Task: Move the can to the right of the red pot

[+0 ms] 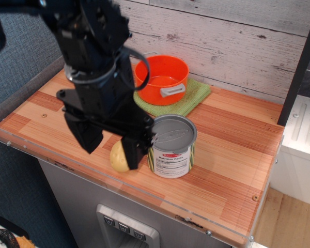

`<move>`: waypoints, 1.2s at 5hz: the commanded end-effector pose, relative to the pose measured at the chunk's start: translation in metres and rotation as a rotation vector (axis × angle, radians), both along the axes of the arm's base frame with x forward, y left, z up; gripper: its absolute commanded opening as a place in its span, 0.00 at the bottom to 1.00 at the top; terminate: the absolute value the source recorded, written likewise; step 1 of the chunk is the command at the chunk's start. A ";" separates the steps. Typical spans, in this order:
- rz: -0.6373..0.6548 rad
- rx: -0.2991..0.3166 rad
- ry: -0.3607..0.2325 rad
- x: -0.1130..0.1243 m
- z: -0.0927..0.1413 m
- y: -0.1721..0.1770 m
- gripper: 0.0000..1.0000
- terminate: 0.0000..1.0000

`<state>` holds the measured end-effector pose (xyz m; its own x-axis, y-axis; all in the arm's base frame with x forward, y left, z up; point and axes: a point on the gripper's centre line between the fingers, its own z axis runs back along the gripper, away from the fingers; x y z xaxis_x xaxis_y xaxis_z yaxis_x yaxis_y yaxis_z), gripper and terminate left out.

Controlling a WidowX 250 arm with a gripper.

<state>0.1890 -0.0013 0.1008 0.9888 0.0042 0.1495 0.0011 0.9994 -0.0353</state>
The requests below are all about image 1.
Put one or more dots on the white toy sink unit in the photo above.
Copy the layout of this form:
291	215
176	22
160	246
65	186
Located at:
291	171

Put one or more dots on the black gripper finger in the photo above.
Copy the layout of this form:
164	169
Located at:
135	150
88	135

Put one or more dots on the dark grey right post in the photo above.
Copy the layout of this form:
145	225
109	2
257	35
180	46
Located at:
295	83

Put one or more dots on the toy corn can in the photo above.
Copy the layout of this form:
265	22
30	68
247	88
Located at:
173	152

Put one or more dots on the yellow toy potato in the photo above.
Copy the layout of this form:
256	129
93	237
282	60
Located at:
118	159

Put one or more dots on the black orange bag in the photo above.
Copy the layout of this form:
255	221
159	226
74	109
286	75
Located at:
12	235

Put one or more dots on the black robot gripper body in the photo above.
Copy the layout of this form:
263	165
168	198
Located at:
108	104

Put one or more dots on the green cloth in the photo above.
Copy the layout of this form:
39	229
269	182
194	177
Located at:
195	94

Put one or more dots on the silver toy fridge cabinet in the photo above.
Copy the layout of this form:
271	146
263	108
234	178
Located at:
100	217

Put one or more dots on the orange toy pot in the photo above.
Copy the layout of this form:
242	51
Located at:
168	79

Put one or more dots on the clear acrylic guard rail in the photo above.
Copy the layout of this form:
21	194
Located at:
238	138

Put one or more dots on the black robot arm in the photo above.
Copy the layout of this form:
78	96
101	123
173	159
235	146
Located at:
91	37

